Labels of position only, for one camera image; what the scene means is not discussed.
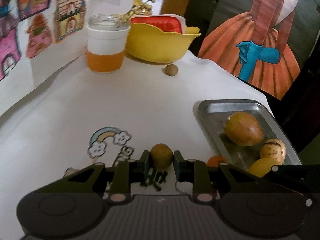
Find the small tangerine with stem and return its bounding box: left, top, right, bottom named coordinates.
left=206, top=156, right=228, bottom=167

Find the glass jar orange white sleeve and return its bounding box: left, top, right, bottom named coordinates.
left=86, top=14, right=131, bottom=73

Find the yellow lemon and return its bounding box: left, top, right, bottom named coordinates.
left=247, top=158, right=281, bottom=178

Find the brown mango fruit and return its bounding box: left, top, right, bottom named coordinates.
left=223, top=112, right=264, bottom=147

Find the yellow flower twig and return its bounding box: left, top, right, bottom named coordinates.
left=116, top=0, right=156, bottom=27

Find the coloured houses paper drawing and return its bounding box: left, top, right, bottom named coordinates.
left=1, top=0, right=89, bottom=113

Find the small brown nut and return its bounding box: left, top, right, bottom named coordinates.
left=164, top=64, right=178, bottom=76

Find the silver metal tray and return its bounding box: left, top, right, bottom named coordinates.
left=198, top=99, right=302, bottom=171

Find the small brown kiwi fruit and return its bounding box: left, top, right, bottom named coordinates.
left=150, top=144, right=173, bottom=170

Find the beige striped melon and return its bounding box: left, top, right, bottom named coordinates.
left=260, top=139, right=286, bottom=164

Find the yellow plastic bowl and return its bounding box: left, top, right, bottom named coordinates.
left=125, top=23, right=201, bottom=63

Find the red object in bowl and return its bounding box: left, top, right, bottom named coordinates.
left=131, top=14, right=187, bottom=34

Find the girl orange dress poster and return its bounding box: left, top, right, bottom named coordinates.
left=197, top=0, right=311, bottom=100

